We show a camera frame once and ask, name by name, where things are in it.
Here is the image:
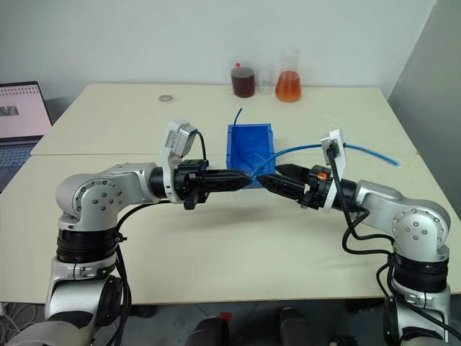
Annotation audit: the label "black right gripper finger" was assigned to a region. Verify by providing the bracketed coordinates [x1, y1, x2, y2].
[258, 174, 310, 203]
[275, 163, 309, 180]

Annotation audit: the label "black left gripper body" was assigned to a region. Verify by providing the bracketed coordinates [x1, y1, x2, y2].
[172, 159, 212, 211]

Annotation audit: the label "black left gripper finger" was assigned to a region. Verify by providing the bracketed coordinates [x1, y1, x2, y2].
[202, 179, 249, 193]
[202, 169, 251, 182]

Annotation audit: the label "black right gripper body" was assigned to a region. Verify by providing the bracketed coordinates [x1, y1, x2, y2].
[297, 164, 333, 212]

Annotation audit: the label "long blue cable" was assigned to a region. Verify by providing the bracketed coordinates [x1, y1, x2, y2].
[253, 141, 403, 180]

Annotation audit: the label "short blue cable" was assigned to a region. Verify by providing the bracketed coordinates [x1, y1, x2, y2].
[231, 106, 254, 177]

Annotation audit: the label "blue plastic bin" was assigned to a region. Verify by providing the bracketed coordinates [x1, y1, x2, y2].
[225, 122, 279, 190]

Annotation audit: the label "flask with orange liquid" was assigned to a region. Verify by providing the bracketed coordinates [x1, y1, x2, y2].
[274, 49, 303, 103]

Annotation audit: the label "empty clear beaker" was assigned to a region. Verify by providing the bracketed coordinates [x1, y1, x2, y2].
[256, 63, 276, 96]

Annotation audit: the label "beaker with dark red liquid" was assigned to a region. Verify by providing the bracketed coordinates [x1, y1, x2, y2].
[230, 58, 258, 98]

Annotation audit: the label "dark rounded shape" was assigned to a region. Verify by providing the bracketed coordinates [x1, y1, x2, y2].
[275, 306, 310, 346]
[185, 312, 231, 346]

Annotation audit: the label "grey partition panel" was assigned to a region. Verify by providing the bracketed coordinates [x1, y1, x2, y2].
[386, 0, 461, 154]

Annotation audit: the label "open grey laptop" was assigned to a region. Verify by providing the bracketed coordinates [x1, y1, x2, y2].
[0, 81, 54, 171]

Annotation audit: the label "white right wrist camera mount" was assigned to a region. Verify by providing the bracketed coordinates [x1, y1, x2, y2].
[319, 128, 348, 214]

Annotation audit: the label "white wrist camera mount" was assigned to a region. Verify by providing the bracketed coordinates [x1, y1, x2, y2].
[159, 120, 199, 205]
[319, 128, 348, 214]

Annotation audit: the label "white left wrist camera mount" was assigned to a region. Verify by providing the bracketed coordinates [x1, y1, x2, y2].
[159, 120, 199, 205]

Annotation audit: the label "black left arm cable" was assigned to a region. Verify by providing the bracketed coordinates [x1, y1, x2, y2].
[107, 129, 210, 346]

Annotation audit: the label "white loose wires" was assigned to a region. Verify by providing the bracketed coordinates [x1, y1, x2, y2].
[0, 301, 28, 342]

